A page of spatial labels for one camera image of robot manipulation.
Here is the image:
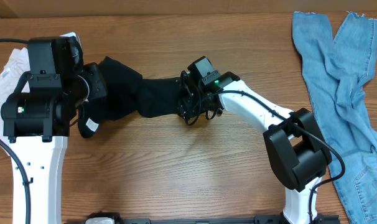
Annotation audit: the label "black t-shirt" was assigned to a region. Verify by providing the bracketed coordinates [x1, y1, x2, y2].
[78, 57, 181, 138]

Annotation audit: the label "light blue denim jeans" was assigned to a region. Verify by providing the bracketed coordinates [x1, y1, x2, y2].
[292, 11, 377, 223]

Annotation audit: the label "folded beige trousers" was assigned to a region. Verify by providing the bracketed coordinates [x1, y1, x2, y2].
[0, 47, 30, 144]

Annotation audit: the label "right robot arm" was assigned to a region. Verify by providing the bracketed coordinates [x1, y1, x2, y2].
[177, 70, 332, 223]

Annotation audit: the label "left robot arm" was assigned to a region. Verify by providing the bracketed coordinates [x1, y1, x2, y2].
[1, 63, 107, 223]

